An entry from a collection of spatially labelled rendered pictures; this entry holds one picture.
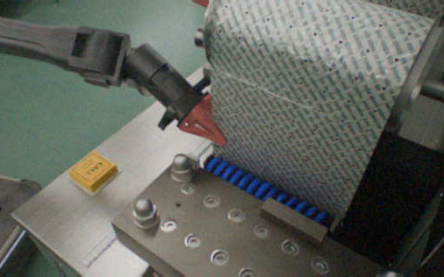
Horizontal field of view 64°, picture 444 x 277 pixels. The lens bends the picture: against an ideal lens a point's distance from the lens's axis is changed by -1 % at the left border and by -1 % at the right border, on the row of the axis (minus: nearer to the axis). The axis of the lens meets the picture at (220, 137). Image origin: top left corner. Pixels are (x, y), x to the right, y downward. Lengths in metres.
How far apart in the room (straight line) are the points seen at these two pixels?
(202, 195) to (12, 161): 1.80
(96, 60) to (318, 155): 0.36
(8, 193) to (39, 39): 1.23
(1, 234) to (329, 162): 1.40
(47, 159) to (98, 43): 1.65
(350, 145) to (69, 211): 0.53
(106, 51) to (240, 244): 0.35
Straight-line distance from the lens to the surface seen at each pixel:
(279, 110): 0.48
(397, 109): 0.42
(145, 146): 0.83
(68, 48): 0.61
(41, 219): 0.77
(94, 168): 0.78
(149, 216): 0.53
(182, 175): 0.57
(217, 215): 0.54
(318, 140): 0.48
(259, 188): 0.56
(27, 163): 2.23
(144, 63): 0.58
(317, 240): 0.52
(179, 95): 0.56
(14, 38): 0.65
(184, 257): 0.51
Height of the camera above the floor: 1.49
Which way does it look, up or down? 45 degrees down
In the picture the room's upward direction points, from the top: straight up
